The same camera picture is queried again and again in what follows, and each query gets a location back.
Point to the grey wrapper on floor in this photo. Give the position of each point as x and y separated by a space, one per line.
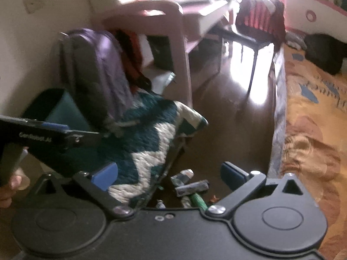
182 178

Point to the bed with orange patterned sheet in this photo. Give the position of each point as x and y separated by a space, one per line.
315 141

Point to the white pink headboard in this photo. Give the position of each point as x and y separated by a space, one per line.
315 17

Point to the pink wooden desk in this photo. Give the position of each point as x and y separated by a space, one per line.
184 26

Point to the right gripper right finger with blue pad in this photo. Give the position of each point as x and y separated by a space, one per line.
244 186

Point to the black pillow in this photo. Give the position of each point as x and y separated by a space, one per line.
326 52

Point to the red striped cloth on chair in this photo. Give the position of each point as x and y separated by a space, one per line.
262 20

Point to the purple grey backpack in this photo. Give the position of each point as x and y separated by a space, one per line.
101 79

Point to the person left hand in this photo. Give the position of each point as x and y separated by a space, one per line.
9 190

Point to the dark green trash bin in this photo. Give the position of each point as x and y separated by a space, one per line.
56 106

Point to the dark rectangular trash on floor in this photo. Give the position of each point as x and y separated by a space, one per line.
192 188

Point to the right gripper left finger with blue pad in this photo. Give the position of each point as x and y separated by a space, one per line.
96 185

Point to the green wrapper on floor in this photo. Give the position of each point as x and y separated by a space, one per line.
197 201

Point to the teal white quilted blanket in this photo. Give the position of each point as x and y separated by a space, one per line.
141 152

